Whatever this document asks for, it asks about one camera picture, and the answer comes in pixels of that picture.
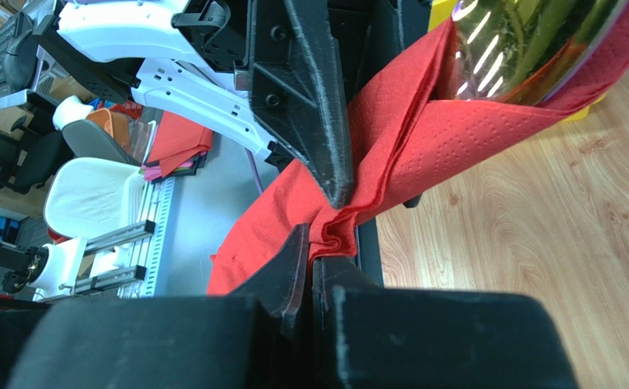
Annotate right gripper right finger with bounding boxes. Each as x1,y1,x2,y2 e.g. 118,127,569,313
312,258,578,388

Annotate white office chair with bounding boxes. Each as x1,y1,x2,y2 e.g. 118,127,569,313
43,96,145,238

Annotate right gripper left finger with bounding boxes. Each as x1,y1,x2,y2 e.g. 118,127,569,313
8,224,309,388

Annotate red paper napkin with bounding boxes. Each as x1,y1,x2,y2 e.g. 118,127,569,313
207,4,629,295

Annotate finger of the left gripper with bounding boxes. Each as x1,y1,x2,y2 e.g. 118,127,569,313
249,1,353,209

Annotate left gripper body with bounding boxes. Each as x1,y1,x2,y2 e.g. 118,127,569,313
173,1,433,100

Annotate gold spoon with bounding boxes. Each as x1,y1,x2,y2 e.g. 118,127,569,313
446,0,628,106

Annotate yellow plastic bin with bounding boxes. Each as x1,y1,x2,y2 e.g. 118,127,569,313
427,0,610,123

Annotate stack of red napkins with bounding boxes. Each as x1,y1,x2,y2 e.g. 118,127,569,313
142,112,214,182

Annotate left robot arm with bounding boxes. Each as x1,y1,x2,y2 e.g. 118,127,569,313
0,1,431,209

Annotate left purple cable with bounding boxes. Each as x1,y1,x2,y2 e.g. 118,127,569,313
245,147,266,196

